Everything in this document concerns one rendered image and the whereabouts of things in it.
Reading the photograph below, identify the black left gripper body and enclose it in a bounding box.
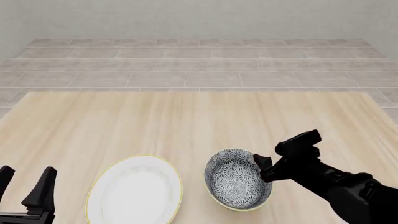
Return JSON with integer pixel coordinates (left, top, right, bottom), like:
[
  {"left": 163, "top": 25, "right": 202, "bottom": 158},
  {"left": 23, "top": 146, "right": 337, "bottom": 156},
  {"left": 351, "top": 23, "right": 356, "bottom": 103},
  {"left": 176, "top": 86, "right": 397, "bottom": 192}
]
[{"left": 0, "top": 209, "right": 57, "bottom": 224}]

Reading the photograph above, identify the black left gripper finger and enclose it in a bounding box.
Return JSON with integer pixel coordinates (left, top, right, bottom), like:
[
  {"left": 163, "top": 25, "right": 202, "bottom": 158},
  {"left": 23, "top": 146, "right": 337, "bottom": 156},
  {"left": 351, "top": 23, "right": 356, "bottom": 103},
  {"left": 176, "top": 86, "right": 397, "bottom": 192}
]
[
  {"left": 0, "top": 164, "right": 16, "bottom": 200},
  {"left": 21, "top": 166, "right": 58, "bottom": 216}
]

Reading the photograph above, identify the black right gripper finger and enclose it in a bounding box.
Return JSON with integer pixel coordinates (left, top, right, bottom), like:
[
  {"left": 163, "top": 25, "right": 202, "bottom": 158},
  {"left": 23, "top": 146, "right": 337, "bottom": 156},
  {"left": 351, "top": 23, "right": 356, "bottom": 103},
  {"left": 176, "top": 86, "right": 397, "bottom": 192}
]
[{"left": 252, "top": 153, "right": 282, "bottom": 185}]

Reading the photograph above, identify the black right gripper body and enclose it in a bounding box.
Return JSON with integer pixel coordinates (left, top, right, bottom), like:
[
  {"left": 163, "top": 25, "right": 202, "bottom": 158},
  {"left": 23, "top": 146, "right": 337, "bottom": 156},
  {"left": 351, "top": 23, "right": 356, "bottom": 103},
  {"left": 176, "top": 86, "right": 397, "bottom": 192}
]
[{"left": 272, "top": 151, "right": 326, "bottom": 183}]

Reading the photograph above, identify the black white patterned bowl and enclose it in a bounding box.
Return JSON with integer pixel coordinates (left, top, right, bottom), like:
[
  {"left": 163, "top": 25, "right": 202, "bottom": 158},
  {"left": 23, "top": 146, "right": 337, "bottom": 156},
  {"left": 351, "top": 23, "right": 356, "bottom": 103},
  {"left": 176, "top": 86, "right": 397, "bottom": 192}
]
[{"left": 203, "top": 147, "right": 274, "bottom": 212}]

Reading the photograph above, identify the white plate with yellow rim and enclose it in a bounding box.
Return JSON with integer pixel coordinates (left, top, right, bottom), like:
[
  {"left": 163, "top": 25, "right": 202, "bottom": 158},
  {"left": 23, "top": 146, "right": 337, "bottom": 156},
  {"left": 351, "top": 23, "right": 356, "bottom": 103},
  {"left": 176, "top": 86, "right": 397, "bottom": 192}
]
[{"left": 85, "top": 153, "right": 185, "bottom": 224}]

